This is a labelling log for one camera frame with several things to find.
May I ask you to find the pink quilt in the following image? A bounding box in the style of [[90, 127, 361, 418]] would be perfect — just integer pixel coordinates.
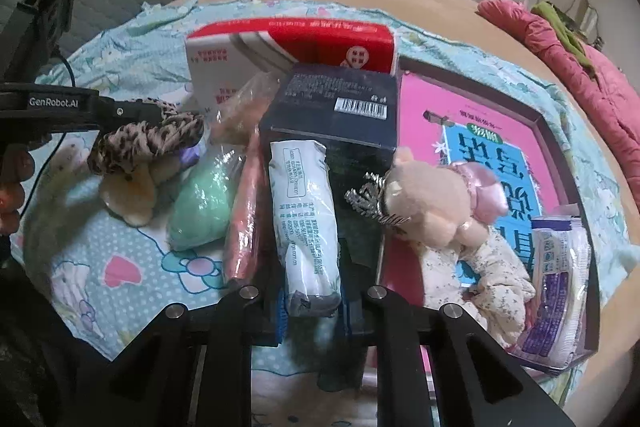
[[477, 0, 640, 208]]

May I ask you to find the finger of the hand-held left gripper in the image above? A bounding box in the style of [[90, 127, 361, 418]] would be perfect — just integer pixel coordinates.
[[96, 98, 172, 134]]

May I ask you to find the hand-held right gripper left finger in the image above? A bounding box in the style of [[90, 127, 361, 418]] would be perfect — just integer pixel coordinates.
[[75, 279, 287, 427]]

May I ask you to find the green white tissue packet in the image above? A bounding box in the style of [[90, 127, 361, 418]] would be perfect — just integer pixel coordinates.
[[270, 139, 344, 319]]

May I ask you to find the green sponge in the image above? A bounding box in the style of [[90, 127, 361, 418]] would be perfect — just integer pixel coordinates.
[[167, 147, 242, 251]]

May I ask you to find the dark blue box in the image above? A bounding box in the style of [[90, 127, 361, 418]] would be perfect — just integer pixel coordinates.
[[257, 62, 401, 288]]

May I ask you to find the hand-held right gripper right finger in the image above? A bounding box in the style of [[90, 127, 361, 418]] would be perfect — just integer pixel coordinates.
[[341, 284, 576, 427]]

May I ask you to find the beige plush bear pink bow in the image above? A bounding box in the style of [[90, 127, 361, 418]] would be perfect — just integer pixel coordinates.
[[345, 147, 497, 253]]

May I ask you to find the person's left hand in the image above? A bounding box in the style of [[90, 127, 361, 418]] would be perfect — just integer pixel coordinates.
[[0, 152, 26, 235]]

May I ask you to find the orange item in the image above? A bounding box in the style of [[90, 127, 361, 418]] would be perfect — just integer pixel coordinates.
[[210, 72, 282, 284]]

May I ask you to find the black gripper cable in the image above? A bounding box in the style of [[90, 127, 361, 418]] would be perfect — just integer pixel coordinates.
[[22, 47, 78, 212]]

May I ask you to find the green cloth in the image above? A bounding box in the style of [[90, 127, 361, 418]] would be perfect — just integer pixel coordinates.
[[531, 2, 596, 68]]

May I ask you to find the red and white box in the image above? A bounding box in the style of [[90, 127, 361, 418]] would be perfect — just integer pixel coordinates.
[[185, 19, 398, 118]]

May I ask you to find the white floral scrunchie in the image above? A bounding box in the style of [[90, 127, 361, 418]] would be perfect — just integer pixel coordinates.
[[420, 227, 537, 349]]

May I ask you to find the dark tray with pink sheet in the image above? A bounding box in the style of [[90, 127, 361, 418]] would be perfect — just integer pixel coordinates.
[[375, 57, 601, 370]]

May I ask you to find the purple white tissue packet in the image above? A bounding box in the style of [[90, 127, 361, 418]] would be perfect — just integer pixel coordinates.
[[515, 214, 592, 369]]

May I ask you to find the leopard print scrunchie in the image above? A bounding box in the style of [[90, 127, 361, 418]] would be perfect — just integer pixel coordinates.
[[87, 99, 206, 228]]

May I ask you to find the cartoon cat printed blanket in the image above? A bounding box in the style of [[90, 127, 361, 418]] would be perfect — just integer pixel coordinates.
[[10, 0, 631, 403]]

